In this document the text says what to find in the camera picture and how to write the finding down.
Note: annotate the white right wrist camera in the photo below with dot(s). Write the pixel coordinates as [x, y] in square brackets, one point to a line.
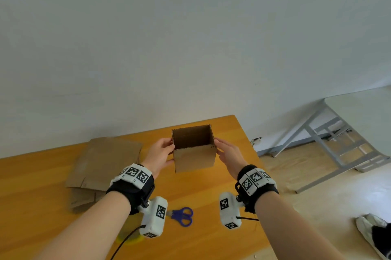
[229, 214]

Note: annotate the person's right hand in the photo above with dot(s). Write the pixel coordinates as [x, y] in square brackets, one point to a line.
[232, 159]

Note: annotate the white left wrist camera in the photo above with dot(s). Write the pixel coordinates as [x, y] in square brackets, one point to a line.
[152, 220]

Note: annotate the person's left hand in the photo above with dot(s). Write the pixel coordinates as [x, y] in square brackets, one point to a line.
[157, 156]

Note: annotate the grey metal table frame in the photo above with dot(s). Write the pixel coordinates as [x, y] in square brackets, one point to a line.
[360, 113]

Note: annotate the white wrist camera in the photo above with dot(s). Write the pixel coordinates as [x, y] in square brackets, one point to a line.
[152, 220]
[229, 214]

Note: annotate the white shoe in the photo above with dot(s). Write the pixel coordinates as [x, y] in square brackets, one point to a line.
[366, 226]

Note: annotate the brown cardboard paper box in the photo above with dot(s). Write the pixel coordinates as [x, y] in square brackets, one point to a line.
[194, 157]

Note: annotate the yellow tape roll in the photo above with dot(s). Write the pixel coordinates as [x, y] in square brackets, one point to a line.
[136, 238]

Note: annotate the black left wristband with markers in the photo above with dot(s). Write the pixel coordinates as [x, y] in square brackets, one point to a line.
[128, 192]

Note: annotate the black right wristband with markers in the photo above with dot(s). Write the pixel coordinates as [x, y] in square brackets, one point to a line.
[262, 192]

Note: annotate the black wristband with markers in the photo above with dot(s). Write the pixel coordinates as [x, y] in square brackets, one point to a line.
[262, 192]
[128, 192]

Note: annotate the person's dark and beige clothing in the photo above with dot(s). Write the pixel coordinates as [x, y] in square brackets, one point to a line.
[383, 237]

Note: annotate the white wall socket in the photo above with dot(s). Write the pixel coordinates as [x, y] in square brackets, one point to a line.
[256, 140]

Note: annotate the person's left forearm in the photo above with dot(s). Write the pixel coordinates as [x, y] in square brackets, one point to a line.
[85, 232]

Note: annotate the person's right forearm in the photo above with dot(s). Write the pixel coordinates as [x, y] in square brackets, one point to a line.
[290, 232]

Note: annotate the stack of cardboard boxes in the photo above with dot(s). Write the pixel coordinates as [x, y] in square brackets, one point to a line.
[104, 162]

